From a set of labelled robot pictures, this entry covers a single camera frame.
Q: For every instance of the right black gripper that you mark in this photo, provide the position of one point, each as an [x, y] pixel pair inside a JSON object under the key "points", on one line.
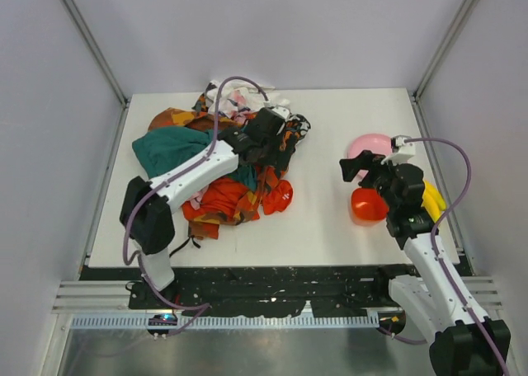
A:
{"points": [[372, 170]]}

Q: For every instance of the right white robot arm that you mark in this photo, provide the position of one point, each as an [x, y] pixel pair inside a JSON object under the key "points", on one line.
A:
{"points": [[462, 338]]}

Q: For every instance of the left aluminium frame post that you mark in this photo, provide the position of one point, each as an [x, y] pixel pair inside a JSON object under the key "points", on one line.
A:
{"points": [[94, 49]]}

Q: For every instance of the plain orange cloth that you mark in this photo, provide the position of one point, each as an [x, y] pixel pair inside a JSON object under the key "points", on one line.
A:
{"points": [[227, 201]]}

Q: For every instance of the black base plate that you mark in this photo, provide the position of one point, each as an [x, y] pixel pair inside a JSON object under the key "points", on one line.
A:
{"points": [[282, 291]]}

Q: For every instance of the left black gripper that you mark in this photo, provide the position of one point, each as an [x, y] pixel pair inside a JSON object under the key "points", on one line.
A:
{"points": [[271, 146]]}

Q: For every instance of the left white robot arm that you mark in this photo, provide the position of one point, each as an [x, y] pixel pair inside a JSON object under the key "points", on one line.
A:
{"points": [[213, 168]]}

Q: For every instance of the aluminium rail profile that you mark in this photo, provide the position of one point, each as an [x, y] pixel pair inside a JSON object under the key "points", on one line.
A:
{"points": [[113, 296]]}

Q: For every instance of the teal cloth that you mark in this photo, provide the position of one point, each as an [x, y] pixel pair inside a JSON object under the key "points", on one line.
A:
{"points": [[161, 150]]}

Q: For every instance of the pink plate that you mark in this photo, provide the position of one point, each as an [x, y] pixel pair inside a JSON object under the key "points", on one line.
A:
{"points": [[376, 143]]}

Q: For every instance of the aluminium frame post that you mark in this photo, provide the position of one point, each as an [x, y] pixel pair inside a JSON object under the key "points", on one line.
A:
{"points": [[452, 33], [94, 49]]}

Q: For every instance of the white pink patterned cloth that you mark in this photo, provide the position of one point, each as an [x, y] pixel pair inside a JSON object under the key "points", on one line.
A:
{"points": [[239, 99]]}

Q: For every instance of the black orange white patterned cloth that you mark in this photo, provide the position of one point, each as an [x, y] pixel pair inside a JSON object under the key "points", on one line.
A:
{"points": [[295, 130]]}

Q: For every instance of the right aluminium frame post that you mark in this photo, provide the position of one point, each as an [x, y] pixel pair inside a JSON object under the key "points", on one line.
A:
{"points": [[452, 33]]}

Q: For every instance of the yellow banana bunch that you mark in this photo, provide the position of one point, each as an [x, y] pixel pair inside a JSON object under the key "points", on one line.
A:
{"points": [[433, 201]]}

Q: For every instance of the white slotted cable duct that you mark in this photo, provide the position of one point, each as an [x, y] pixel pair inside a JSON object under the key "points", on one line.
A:
{"points": [[304, 320]]}

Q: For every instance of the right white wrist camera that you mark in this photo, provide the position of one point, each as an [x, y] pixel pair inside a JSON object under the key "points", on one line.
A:
{"points": [[403, 150]]}

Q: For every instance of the orange plastic bowl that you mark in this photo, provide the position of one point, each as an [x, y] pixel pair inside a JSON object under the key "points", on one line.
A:
{"points": [[367, 207]]}

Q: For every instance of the orange camouflage cloth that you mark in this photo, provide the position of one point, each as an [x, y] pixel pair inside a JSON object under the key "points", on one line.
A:
{"points": [[201, 117]]}

